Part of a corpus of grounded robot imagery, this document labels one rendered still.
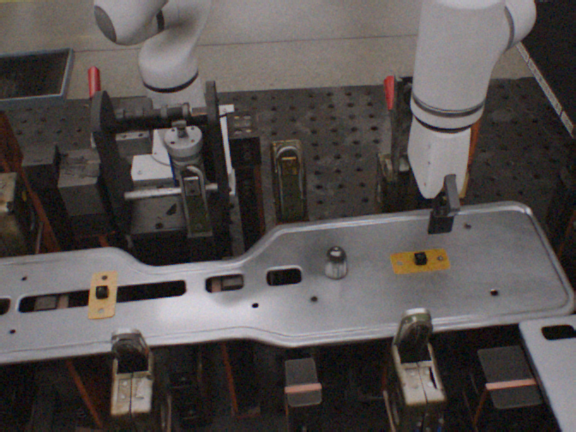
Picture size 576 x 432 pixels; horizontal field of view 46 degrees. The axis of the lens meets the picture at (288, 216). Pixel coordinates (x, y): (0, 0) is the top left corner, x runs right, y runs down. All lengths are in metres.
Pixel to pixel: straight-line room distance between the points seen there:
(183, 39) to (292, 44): 1.98
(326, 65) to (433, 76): 2.45
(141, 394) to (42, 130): 1.11
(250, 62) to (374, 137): 1.63
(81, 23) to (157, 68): 2.36
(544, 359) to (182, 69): 0.87
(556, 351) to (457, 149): 0.32
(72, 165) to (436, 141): 0.58
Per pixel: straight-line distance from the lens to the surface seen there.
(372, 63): 3.22
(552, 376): 0.95
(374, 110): 1.78
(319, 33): 3.44
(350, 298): 0.97
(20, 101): 1.14
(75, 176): 1.10
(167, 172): 1.53
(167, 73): 1.40
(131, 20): 1.28
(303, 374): 0.92
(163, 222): 1.15
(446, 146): 0.81
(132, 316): 0.99
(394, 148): 1.04
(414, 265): 1.02
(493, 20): 0.74
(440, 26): 0.73
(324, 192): 1.55
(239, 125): 1.06
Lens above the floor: 1.78
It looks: 46 degrees down
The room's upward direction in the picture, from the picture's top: 3 degrees counter-clockwise
